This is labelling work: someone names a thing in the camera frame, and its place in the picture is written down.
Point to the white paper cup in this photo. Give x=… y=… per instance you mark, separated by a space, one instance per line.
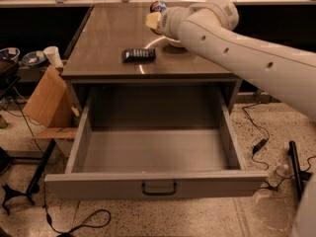
x=52 y=54

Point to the blue bowl far left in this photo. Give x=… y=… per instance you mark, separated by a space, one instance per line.
x=10 y=53

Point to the dark blue snack packet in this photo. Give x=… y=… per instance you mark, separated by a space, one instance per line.
x=138 y=55

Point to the grey cabinet with brown top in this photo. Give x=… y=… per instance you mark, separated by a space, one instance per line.
x=140 y=72

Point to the brown cardboard box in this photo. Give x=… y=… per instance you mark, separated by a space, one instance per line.
x=51 y=105

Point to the clear plastic water bottle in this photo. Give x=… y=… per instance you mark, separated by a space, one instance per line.
x=279 y=174

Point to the white paper bowl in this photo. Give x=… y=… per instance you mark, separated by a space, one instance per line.
x=174 y=43

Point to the open grey top drawer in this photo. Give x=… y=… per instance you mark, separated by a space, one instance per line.
x=115 y=152

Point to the blue pepsi can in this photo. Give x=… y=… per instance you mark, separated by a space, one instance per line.
x=158 y=6

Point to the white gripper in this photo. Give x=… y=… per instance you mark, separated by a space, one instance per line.
x=164 y=21

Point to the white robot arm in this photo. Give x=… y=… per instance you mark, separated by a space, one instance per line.
x=207 y=30

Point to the black stand leg right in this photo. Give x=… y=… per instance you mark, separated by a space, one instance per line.
x=301 y=177

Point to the blue bowl near cup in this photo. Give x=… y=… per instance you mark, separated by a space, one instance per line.
x=34 y=59

